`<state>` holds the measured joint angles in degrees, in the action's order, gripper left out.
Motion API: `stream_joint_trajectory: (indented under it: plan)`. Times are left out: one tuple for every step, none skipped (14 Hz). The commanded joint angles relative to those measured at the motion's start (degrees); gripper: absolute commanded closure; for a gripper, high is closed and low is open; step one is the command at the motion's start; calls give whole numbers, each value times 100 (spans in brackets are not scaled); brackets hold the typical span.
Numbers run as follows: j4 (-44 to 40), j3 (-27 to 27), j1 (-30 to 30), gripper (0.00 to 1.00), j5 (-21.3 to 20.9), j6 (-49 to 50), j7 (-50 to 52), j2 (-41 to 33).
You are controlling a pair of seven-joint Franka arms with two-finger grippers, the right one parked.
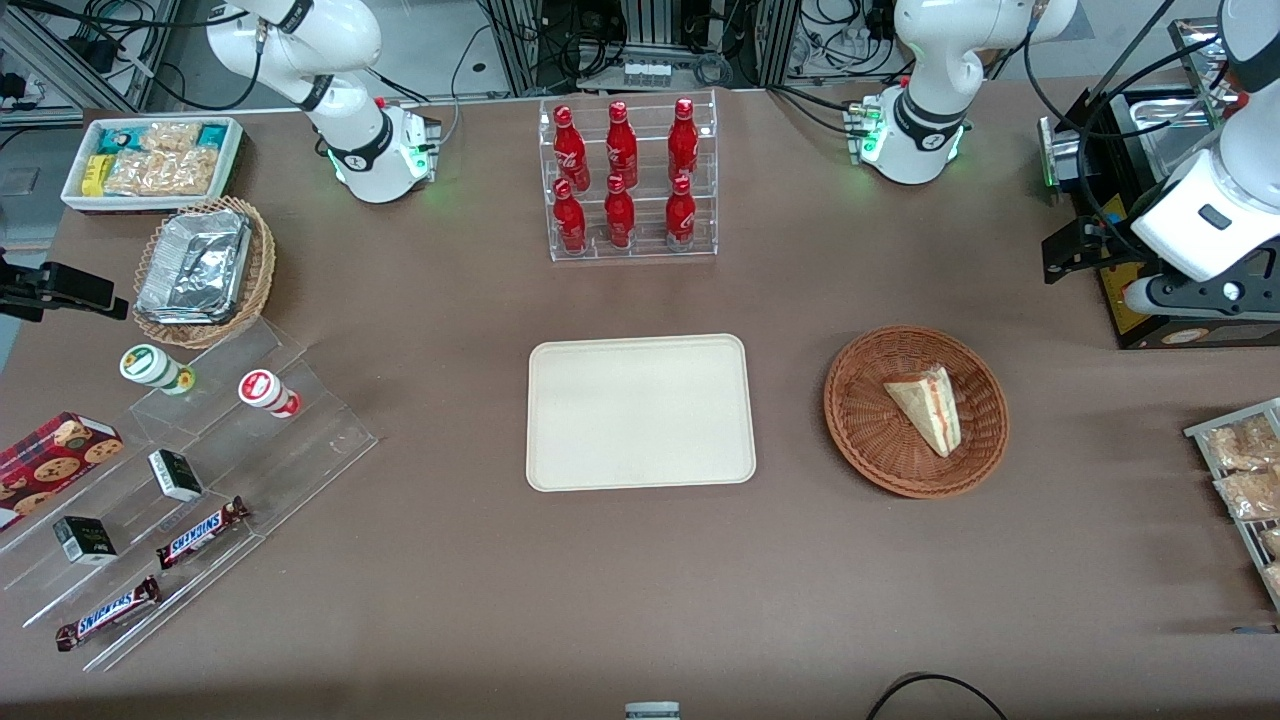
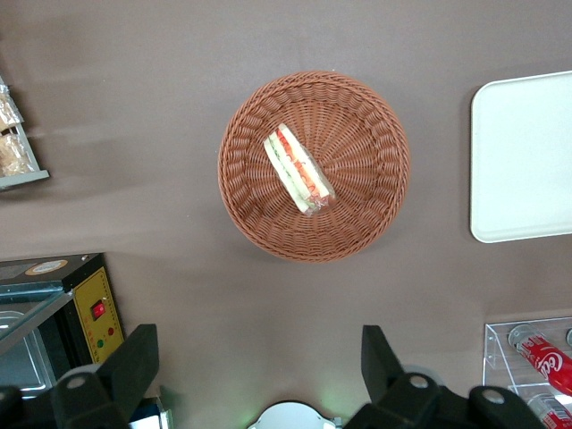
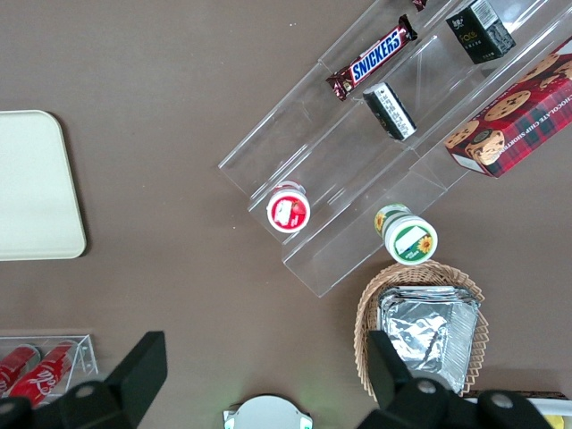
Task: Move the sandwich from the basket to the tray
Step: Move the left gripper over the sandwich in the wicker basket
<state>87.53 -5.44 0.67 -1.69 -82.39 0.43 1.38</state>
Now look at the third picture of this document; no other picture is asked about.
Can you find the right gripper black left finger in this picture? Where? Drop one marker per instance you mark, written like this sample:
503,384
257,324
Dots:
134,380

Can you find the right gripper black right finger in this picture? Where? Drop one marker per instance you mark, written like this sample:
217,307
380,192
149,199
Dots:
397,393

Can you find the light wicker basket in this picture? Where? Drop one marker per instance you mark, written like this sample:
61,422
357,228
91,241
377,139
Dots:
366,308

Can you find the cream plastic tray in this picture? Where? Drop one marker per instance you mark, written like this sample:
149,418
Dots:
36,187

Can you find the clear acrylic bottle rack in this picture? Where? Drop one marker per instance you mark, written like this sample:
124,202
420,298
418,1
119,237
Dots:
87,353

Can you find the silver foil container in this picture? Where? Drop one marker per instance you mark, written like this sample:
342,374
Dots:
424,330

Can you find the green lid cup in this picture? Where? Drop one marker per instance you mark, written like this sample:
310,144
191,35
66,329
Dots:
409,241

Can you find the white snack bin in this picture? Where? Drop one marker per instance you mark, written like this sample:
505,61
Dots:
558,406

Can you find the yellow snack packet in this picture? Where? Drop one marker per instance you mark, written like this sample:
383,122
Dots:
556,423

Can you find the red lid cup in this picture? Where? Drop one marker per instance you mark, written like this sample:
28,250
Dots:
288,213

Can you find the clear acrylic stepped shelf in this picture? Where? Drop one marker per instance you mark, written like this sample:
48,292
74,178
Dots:
313,147

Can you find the small black box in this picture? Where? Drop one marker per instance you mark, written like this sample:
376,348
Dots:
478,36
391,111

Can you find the red plaid cookie box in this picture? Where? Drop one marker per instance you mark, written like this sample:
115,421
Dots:
514,125

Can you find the Snickers bar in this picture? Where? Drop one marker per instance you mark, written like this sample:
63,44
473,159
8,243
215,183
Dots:
375,56
420,4

